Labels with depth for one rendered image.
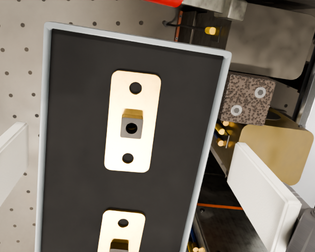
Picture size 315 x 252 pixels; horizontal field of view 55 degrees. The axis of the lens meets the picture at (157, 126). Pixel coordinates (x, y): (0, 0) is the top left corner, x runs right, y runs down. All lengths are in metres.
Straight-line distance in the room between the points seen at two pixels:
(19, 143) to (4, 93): 0.59
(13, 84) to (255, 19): 0.56
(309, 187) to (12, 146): 0.45
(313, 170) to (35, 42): 0.59
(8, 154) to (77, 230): 0.15
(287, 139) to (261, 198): 0.22
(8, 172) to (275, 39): 0.28
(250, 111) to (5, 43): 0.56
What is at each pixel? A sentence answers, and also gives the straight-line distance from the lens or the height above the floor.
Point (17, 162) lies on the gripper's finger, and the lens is 0.18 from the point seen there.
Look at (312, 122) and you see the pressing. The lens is 0.49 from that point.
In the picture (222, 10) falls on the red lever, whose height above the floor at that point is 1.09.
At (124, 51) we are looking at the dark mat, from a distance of 0.24.
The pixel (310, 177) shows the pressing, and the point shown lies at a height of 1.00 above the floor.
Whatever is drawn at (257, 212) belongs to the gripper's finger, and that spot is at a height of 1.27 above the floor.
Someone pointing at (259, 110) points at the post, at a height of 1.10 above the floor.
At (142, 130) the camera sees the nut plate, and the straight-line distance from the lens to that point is 0.24.
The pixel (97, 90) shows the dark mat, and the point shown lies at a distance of 0.24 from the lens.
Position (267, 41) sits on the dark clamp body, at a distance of 0.35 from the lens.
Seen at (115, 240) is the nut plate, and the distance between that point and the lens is 0.30.
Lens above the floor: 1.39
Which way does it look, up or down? 70 degrees down
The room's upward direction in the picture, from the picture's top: 166 degrees clockwise
